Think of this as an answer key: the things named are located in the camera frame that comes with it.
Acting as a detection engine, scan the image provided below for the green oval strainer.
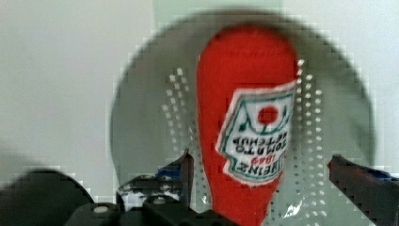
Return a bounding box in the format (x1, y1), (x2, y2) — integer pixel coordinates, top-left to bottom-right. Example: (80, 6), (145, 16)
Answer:
(110, 8), (375, 226)

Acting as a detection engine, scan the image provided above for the red plush ketchup bottle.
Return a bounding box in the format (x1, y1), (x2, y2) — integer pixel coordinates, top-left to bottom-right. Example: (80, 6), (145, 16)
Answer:
(197, 24), (298, 226)

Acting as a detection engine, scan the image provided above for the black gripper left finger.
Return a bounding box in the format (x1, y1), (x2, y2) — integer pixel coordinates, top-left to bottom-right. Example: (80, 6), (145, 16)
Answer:
(116, 149), (194, 211)

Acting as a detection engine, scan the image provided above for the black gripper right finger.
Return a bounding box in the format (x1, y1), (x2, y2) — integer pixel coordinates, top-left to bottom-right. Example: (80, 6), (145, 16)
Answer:
(327, 154), (399, 226)

